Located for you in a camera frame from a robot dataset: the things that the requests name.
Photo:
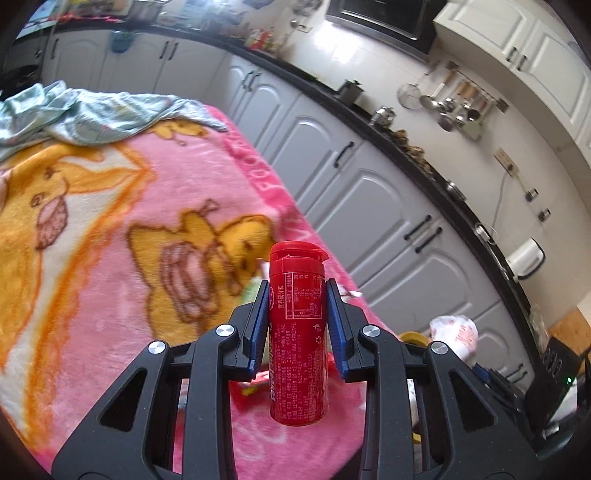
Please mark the steel cooking pot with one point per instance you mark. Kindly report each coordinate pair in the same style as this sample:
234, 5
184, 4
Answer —
147, 11

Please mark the colourful candy wrapper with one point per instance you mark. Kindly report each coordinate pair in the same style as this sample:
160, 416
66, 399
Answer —
249, 392

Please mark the brown patterned rag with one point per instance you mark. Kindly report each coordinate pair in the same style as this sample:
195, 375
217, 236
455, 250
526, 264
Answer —
415, 152

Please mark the hanging utensils beside hood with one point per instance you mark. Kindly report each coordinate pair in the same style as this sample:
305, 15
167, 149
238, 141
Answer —
300, 23

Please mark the white green packet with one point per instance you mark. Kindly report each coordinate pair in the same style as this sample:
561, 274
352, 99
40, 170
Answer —
253, 290

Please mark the cork board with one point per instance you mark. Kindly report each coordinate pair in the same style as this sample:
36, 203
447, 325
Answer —
572, 327

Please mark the group of condiment bottles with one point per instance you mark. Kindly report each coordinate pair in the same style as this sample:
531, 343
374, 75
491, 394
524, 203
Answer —
265, 40

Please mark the row of white lower cabinets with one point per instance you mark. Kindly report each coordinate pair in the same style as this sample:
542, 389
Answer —
369, 198

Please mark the beige wall power strip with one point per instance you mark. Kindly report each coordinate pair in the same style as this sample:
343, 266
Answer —
504, 159

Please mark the row of hanging kitchen utensils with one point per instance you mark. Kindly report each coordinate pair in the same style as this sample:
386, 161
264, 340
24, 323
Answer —
452, 106

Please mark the yellow-rimmed waste bin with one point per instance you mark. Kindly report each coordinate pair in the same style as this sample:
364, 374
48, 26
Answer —
413, 338

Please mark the white charger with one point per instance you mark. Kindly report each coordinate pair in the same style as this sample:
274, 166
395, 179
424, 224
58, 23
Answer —
485, 233

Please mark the black kitchen countertop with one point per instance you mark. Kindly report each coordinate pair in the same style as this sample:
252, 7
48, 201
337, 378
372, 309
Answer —
466, 217

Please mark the steel bowl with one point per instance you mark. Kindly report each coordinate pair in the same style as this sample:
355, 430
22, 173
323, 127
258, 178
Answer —
456, 191

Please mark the red plastic bottle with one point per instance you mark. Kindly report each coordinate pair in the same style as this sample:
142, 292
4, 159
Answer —
298, 350

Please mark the black range hood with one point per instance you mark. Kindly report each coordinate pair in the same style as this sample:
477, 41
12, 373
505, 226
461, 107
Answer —
378, 18

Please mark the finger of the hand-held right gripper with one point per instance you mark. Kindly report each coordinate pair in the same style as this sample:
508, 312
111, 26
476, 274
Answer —
482, 371

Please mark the light blue cloth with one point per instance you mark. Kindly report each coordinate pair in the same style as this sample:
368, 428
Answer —
92, 115

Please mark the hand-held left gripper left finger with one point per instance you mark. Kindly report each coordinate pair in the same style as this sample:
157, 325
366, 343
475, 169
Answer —
258, 323

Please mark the blue hanging container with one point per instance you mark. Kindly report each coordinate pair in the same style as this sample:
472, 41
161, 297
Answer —
123, 41

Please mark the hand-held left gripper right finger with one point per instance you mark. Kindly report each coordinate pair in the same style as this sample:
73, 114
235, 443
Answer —
337, 332

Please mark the black wall hook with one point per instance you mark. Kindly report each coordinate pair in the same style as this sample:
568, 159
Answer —
532, 194
546, 215

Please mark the clear plastic bag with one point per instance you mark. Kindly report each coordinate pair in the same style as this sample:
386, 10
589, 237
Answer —
536, 323

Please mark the white electric kettle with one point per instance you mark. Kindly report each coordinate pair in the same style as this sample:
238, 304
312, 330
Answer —
526, 258

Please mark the white plastic bag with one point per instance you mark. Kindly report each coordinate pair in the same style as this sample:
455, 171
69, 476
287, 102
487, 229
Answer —
455, 334

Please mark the white upper wall cabinets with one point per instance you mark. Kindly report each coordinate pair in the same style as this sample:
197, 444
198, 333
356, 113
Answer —
531, 50

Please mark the pink printed blanket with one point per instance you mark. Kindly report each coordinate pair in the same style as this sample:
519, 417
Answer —
115, 207

